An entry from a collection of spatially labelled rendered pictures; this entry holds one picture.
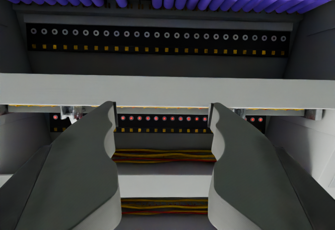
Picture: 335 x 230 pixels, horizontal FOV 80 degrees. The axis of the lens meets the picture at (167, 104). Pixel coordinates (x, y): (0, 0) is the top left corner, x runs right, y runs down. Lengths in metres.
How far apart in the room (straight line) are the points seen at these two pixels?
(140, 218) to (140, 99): 0.45
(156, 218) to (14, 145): 0.41
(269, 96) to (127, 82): 0.22
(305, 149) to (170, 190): 0.29
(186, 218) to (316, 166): 0.38
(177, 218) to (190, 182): 0.27
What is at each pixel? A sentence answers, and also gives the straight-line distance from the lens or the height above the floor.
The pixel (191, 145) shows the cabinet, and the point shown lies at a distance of 0.61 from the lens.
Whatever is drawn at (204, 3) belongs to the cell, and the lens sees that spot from 0.38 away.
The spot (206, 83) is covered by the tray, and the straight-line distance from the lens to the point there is 0.31.
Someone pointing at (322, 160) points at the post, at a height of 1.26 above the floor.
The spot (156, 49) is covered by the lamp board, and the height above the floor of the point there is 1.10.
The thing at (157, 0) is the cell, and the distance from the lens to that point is 0.36.
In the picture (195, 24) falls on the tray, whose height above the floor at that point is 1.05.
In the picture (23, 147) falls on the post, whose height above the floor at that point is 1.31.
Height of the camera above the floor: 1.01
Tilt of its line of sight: 27 degrees up
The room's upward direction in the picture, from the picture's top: 178 degrees counter-clockwise
